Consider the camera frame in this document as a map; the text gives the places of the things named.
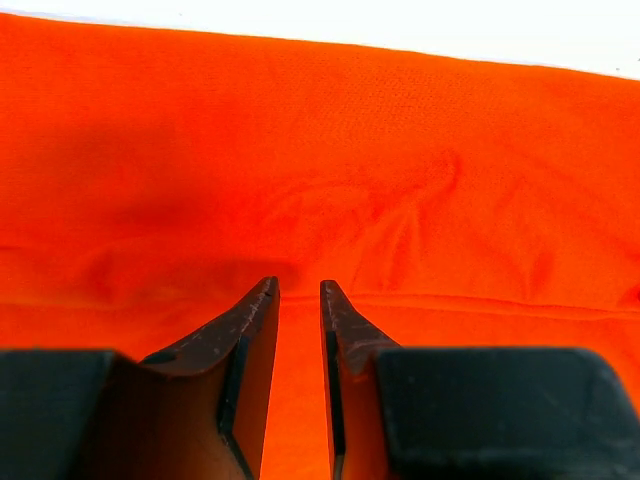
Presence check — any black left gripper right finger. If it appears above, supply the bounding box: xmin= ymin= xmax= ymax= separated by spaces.
xmin=320 ymin=280 xmax=639 ymax=479

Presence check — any orange t-shirt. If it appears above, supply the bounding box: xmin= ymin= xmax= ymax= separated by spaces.
xmin=1 ymin=15 xmax=639 ymax=479

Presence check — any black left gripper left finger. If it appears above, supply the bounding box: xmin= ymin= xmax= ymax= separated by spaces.
xmin=1 ymin=277 xmax=280 ymax=479

